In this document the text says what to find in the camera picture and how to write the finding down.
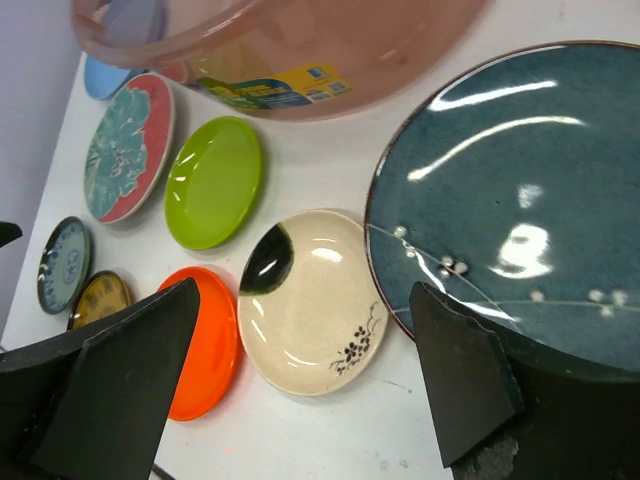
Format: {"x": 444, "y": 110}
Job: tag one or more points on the small blue patterned plate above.
{"x": 64, "y": 265}

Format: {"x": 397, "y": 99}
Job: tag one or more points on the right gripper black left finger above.
{"x": 92, "y": 403}

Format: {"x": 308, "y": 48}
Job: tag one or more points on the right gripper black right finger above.
{"x": 471, "y": 388}

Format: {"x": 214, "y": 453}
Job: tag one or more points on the lime green plastic plate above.
{"x": 213, "y": 183}

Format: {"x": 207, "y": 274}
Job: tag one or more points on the light blue plastic plate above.
{"x": 102, "y": 80}

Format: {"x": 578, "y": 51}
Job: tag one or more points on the yellow patterned brown-rimmed plate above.
{"x": 103, "y": 294}

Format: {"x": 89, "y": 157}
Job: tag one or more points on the red plate with teal flower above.
{"x": 129, "y": 148}

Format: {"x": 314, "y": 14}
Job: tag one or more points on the cream plate with black flowers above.
{"x": 309, "y": 315}

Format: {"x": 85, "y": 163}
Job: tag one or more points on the dark blue ceramic plate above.
{"x": 514, "y": 191}

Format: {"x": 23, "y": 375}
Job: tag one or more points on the orange plastic plate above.
{"x": 214, "y": 351}

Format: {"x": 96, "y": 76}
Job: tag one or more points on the pink translucent plastic bin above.
{"x": 282, "y": 60}

